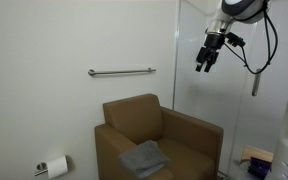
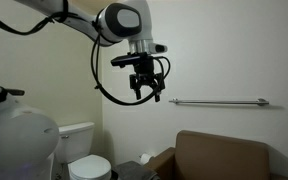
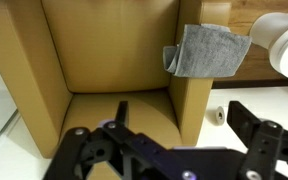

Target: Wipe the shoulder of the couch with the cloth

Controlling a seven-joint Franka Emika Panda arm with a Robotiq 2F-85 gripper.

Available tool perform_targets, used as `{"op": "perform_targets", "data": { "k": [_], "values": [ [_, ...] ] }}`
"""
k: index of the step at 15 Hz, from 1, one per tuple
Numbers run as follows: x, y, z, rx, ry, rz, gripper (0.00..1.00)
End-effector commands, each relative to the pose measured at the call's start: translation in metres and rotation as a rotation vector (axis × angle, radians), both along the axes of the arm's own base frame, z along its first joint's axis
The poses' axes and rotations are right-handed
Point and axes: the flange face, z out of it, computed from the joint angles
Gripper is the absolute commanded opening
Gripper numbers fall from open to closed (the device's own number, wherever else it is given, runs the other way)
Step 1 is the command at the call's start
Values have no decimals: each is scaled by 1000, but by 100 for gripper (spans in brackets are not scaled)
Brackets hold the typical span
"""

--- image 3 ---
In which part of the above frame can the grey terry cloth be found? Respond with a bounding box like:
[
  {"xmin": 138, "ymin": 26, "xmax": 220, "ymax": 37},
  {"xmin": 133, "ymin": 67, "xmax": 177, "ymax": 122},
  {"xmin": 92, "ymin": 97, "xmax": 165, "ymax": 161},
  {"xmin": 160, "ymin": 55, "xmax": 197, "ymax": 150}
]
[{"xmin": 162, "ymin": 23, "xmax": 253, "ymax": 79}]

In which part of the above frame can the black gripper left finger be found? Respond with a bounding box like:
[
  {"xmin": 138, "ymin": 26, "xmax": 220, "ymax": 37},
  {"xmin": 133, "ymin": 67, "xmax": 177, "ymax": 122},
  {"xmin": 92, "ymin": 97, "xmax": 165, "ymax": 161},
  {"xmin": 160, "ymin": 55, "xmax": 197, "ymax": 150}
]
[{"xmin": 43, "ymin": 100, "xmax": 185, "ymax": 180}]

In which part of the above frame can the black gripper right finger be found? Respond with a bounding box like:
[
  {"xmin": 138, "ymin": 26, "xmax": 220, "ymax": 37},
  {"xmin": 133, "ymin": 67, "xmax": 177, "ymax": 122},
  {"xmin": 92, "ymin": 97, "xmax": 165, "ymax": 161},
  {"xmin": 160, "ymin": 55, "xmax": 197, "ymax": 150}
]
[{"xmin": 226, "ymin": 100, "xmax": 288, "ymax": 180}]

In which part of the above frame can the white toilet paper roll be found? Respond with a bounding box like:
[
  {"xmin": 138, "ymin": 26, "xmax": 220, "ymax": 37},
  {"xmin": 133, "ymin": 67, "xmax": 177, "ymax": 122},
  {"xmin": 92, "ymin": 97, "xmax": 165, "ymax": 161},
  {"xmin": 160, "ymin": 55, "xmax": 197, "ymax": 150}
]
[{"xmin": 215, "ymin": 105, "xmax": 226, "ymax": 126}]

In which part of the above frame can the tan leather armchair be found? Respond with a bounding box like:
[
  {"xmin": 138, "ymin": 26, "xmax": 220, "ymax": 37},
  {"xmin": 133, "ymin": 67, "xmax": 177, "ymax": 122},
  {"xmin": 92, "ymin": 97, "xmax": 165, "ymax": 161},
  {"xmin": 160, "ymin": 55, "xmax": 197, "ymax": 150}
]
[{"xmin": 0, "ymin": 0, "xmax": 232, "ymax": 180}]

